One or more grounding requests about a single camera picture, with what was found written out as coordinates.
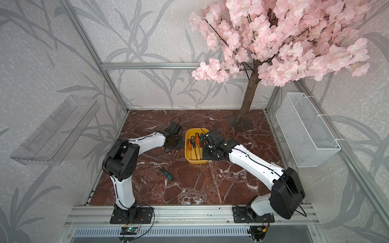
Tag black yellow dotted screwdriver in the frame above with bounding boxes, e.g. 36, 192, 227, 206
190, 136, 198, 159

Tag large orange black screwdriver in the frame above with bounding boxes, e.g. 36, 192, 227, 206
195, 133, 201, 160

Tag green black screwdriver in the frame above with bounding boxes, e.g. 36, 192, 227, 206
158, 165, 174, 181
200, 133, 205, 148

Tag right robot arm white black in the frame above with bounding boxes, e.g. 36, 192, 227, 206
200, 129, 306, 222

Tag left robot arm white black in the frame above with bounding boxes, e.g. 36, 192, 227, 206
102, 121, 183, 214

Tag yellow plastic storage box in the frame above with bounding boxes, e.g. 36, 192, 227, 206
185, 128, 209, 164

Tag left green circuit board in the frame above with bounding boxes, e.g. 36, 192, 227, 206
120, 226, 139, 236

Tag pink artificial blossom tree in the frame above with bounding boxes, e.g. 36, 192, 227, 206
189, 0, 373, 131

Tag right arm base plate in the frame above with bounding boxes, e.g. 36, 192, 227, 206
232, 205, 275, 224

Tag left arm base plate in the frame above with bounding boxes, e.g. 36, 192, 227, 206
109, 207, 154, 224

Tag right circuit board wires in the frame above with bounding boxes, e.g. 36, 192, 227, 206
247, 225, 271, 242

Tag white wire mesh basket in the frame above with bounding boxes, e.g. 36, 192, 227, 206
276, 92, 341, 168

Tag aluminium front rail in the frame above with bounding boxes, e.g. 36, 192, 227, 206
64, 205, 320, 227

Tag clear acrylic wall shelf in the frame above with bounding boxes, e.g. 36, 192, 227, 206
10, 95, 99, 166

